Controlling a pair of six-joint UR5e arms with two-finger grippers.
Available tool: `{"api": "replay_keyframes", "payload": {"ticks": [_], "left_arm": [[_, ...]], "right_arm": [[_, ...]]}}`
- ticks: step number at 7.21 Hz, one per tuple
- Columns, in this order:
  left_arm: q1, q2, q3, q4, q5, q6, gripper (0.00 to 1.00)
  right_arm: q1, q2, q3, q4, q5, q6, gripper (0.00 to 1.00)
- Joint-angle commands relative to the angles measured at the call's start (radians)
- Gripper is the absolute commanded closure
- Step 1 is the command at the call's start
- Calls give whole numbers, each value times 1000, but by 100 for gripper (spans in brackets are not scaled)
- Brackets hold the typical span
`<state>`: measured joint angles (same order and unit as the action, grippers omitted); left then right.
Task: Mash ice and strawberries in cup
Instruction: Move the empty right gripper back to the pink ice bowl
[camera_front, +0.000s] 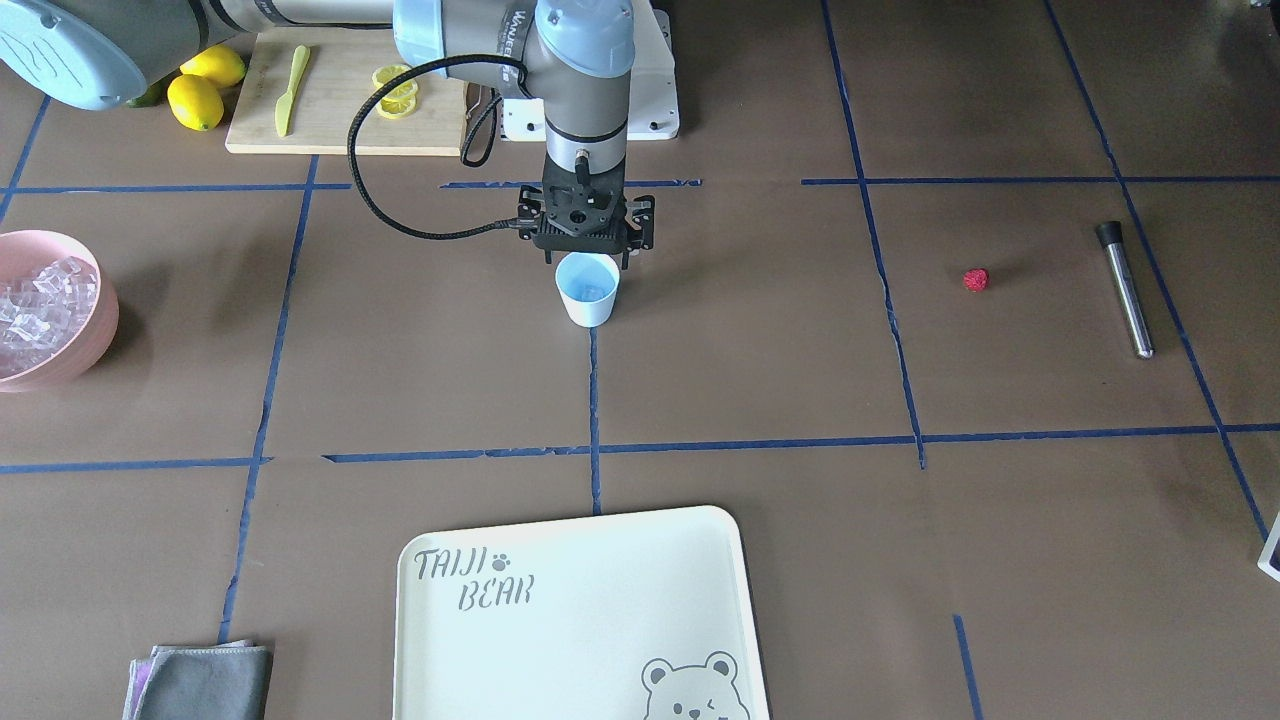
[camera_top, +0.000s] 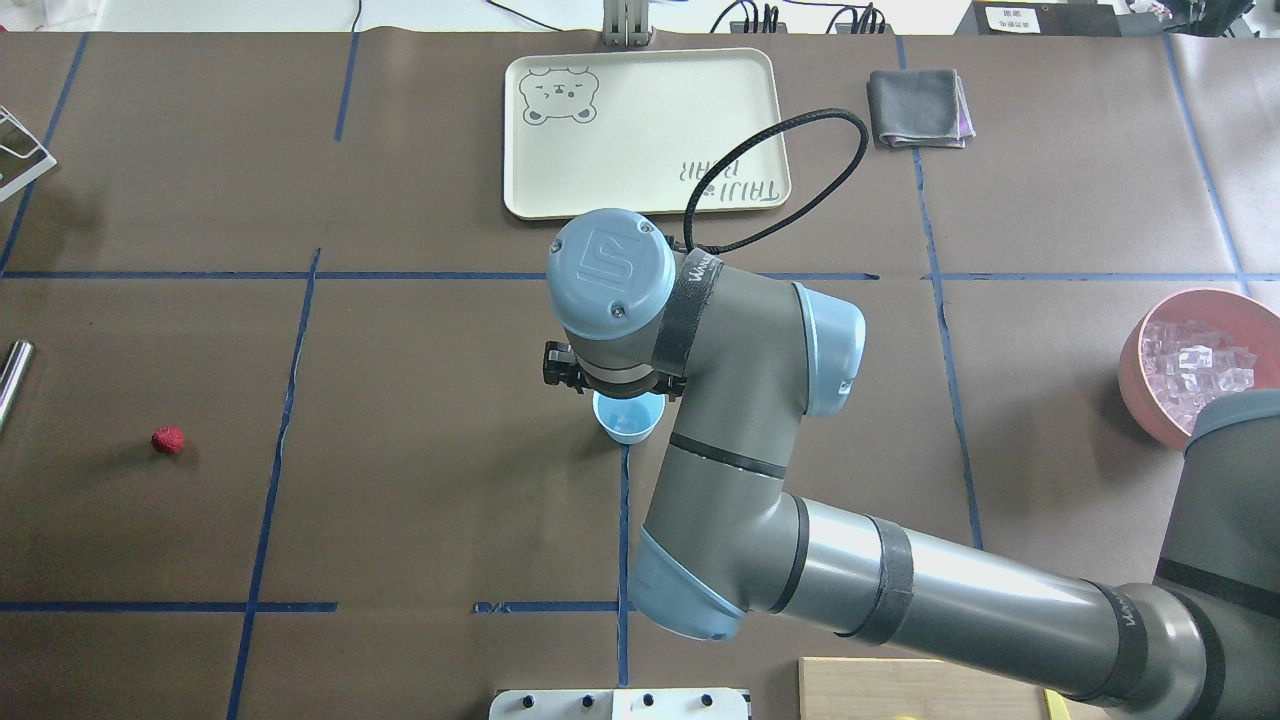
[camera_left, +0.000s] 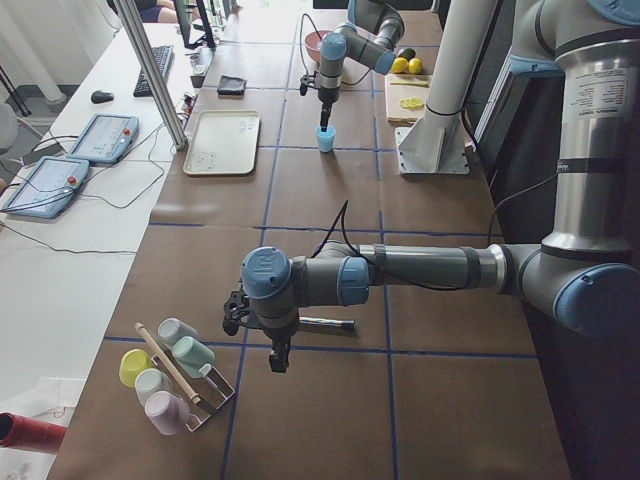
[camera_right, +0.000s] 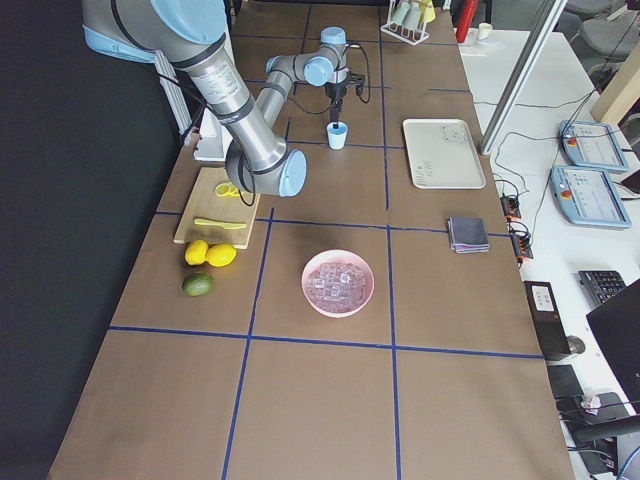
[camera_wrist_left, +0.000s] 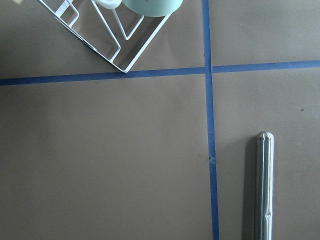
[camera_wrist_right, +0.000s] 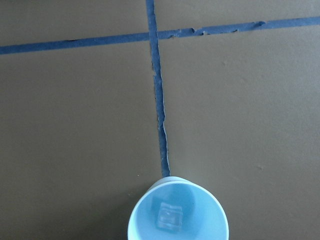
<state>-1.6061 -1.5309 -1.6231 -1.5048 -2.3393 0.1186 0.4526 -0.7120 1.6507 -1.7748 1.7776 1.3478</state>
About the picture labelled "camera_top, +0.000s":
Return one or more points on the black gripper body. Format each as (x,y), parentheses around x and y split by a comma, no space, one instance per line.
(557,365)

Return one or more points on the light blue cup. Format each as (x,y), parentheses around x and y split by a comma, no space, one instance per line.
(628,421)

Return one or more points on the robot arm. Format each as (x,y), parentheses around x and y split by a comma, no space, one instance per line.
(753,360)

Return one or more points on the metal cup rack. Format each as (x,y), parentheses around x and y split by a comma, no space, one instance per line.
(24,158)

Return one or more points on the pile of clear ice cubes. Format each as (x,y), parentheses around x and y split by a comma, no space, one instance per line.
(1187,365)

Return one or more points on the cream bear tray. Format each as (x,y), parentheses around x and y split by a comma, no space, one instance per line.
(636,131)

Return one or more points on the red strawberry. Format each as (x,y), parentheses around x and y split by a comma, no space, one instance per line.
(168,440)

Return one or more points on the wooden cutting board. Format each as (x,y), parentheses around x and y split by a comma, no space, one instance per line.
(915,689)

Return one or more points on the grey folded cloth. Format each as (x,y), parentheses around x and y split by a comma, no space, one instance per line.
(920,108)

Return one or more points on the yellow plastic knife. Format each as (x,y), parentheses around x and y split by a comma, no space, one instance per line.
(1055,705)

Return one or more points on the pink bowl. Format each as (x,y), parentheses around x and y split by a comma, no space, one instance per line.
(1253,324)

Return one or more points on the aluminium frame post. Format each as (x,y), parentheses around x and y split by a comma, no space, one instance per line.
(626,23)

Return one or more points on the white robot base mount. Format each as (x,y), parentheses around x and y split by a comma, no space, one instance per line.
(623,703)

